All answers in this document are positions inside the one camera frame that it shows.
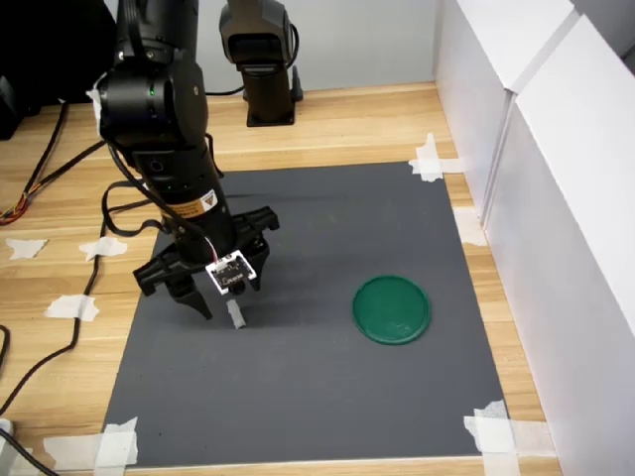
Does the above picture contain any small white plastic terminal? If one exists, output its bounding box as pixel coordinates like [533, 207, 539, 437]
[226, 299, 248, 330]

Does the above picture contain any white camera box circuit board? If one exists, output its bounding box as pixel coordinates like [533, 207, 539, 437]
[204, 249, 262, 298]

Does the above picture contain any black equipment case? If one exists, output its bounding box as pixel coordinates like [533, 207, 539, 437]
[0, 73, 29, 142]

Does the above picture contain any black camera cable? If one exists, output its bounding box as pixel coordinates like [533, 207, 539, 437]
[0, 133, 224, 417]

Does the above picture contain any white partition panel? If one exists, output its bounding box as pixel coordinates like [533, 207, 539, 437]
[483, 14, 635, 476]
[434, 0, 581, 234]

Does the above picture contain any round green lid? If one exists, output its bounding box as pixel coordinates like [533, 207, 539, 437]
[351, 274, 432, 347]

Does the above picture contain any dark grey mat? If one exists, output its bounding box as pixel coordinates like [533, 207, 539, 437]
[101, 161, 508, 470]

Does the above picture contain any multicoloured wire bundle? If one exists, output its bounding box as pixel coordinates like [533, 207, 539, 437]
[0, 190, 39, 227]

